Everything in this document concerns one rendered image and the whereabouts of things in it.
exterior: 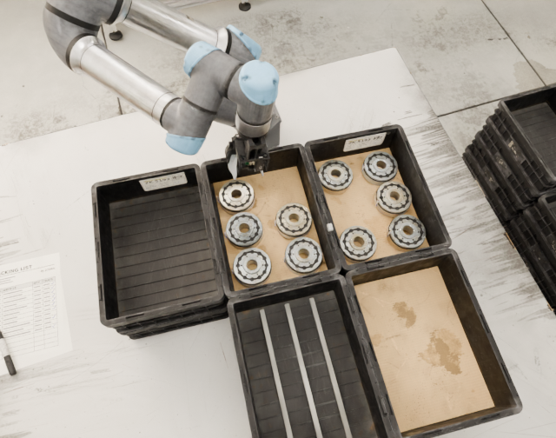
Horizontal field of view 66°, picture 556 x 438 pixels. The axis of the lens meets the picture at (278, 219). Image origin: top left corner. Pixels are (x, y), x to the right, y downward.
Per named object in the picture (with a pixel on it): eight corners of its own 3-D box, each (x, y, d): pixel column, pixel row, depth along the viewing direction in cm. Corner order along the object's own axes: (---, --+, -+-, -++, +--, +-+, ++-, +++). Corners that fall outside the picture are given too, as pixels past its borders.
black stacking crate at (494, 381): (337, 285, 119) (344, 273, 108) (438, 262, 122) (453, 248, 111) (385, 442, 103) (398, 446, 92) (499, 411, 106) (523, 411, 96)
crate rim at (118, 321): (93, 187, 120) (89, 182, 117) (200, 166, 123) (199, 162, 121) (103, 329, 104) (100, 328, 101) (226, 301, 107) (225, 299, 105)
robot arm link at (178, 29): (233, 82, 134) (40, 0, 98) (254, 36, 129) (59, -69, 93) (250, 97, 126) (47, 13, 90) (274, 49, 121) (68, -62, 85)
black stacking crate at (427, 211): (301, 164, 135) (303, 143, 124) (390, 146, 138) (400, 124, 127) (337, 284, 119) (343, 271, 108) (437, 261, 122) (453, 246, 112)
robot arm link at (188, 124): (20, 48, 98) (177, 159, 86) (32, 0, 94) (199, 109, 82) (62, 56, 109) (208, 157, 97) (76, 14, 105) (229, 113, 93)
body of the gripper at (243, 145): (236, 175, 101) (240, 146, 90) (229, 146, 105) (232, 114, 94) (268, 172, 103) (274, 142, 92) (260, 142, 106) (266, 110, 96)
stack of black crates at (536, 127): (454, 159, 214) (498, 99, 173) (507, 143, 219) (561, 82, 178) (496, 229, 199) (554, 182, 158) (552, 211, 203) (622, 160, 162)
